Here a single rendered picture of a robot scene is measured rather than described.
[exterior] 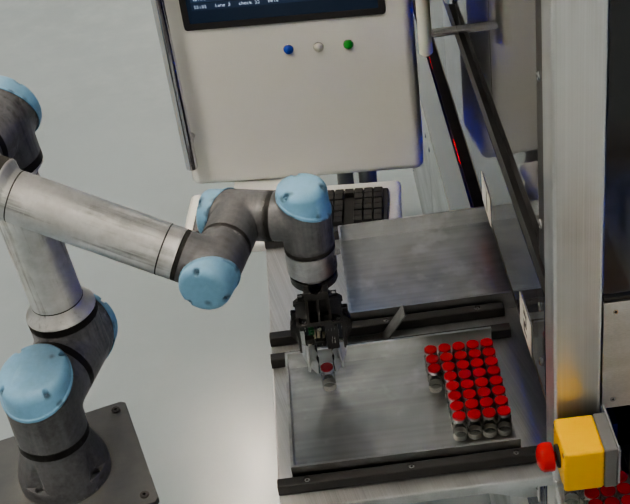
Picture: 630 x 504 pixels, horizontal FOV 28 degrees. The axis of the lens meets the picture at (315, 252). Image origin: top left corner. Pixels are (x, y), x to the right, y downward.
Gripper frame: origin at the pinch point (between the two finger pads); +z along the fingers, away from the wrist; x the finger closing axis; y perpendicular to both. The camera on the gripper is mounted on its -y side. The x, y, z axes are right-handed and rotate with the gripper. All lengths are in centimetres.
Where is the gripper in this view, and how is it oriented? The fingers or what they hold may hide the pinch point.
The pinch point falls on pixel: (326, 361)
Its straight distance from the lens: 200.8
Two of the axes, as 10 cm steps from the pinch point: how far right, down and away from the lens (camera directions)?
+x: 9.9, -1.3, -0.1
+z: 1.1, 8.0, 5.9
